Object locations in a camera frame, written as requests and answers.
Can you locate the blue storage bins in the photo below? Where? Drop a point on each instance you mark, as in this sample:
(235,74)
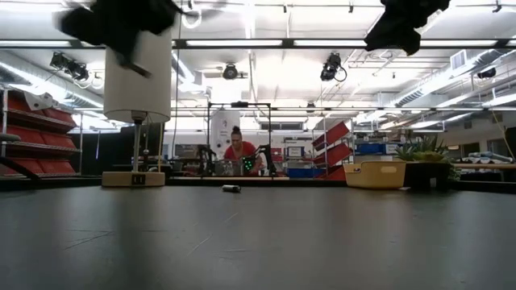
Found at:
(371,149)

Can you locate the potted succulent plant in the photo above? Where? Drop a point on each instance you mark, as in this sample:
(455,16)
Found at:
(423,173)

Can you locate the yellow plastic bin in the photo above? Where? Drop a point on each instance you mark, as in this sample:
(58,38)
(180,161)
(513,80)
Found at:
(375,177)

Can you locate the wooden workbench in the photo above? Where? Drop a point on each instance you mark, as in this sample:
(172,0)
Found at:
(483,166)

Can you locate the black tripod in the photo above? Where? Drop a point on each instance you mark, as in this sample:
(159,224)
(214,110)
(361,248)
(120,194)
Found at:
(205,159)

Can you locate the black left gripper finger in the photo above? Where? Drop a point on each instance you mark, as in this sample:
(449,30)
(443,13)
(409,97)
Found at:
(137,69)
(126,54)

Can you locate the person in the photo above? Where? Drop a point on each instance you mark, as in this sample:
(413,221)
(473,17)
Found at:
(242,151)

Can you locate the white shade wooden base lamp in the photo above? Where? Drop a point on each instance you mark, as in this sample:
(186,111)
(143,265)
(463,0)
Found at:
(137,92)

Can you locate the black ceiling spotlight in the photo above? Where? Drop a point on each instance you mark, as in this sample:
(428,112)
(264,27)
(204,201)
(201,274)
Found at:
(230,71)
(68,66)
(331,66)
(486,73)

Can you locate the red bin shelf rack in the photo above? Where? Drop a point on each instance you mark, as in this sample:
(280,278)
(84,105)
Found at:
(40,141)
(336,149)

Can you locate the blue storage crate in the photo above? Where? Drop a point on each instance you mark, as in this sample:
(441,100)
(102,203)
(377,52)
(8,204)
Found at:
(306,173)

